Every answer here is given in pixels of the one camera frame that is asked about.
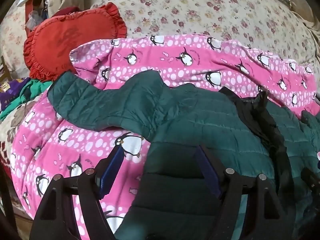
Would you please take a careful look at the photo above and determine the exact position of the bright green cloth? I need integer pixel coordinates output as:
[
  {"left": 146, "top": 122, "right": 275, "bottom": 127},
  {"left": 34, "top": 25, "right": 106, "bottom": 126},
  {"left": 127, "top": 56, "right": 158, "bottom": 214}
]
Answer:
[{"left": 0, "top": 79, "right": 53, "bottom": 121}]

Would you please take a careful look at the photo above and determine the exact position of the dark green puffer jacket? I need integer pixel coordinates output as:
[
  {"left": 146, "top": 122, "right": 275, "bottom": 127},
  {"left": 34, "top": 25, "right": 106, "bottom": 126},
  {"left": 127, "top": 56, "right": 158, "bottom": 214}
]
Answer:
[{"left": 47, "top": 70, "right": 320, "bottom": 240}]

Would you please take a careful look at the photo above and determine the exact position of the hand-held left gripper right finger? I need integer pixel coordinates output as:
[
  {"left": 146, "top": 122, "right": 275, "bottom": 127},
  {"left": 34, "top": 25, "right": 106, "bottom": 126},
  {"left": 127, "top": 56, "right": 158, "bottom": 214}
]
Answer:
[{"left": 194, "top": 145, "right": 297, "bottom": 240}]

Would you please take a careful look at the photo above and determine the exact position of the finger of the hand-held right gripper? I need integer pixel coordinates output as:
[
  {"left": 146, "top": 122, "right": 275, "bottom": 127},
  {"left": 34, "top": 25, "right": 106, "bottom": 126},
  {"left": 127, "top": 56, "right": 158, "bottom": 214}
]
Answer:
[{"left": 301, "top": 166, "right": 320, "bottom": 191}]

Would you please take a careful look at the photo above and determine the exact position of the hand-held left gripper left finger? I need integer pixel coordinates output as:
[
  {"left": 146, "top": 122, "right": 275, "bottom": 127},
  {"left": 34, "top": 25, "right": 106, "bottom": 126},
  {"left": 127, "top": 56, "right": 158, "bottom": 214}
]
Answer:
[{"left": 29, "top": 144, "right": 125, "bottom": 240}]

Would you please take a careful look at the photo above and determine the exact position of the red ruffled pillow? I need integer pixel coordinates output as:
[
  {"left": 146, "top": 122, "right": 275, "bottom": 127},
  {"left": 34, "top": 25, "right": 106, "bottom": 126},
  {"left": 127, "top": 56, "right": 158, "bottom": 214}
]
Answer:
[{"left": 24, "top": 2, "right": 128, "bottom": 82}]

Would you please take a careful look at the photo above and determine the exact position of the pink penguin print blanket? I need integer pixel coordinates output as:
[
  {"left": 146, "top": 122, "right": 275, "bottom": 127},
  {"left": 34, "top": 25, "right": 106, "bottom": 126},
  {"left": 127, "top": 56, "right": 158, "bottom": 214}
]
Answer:
[{"left": 10, "top": 34, "right": 320, "bottom": 233}]

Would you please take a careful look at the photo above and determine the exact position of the clear plastic bag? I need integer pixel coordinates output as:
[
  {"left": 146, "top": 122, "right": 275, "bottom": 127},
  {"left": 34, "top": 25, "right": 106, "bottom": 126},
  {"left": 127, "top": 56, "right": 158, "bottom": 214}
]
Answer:
[{"left": 26, "top": 10, "right": 45, "bottom": 31}]

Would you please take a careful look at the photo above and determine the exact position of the beige crumpled cloth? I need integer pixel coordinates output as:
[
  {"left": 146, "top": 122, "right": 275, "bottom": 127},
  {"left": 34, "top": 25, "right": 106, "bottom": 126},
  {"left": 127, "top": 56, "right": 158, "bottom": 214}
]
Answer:
[{"left": 300, "top": 10, "right": 320, "bottom": 42}]

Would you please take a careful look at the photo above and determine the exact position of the floral bed sheet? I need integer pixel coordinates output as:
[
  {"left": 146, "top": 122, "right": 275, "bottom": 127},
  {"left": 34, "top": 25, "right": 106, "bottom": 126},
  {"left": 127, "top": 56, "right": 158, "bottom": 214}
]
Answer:
[{"left": 90, "top": 0, "right": 320, "bottom": 65}]

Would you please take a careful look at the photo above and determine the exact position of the purple cloth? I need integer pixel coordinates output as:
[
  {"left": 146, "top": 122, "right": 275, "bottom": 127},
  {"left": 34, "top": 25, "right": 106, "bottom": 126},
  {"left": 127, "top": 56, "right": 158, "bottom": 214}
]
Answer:
[{"left": 0, "top": 77, "right": 31, "bottom": 111}]

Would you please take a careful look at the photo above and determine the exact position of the pale floral pillow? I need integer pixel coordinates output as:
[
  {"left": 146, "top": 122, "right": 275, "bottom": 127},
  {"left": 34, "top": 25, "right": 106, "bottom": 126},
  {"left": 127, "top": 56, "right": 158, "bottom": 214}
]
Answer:
[{"left": 0, "top": 4, "right": 33, "bottom": 73}]

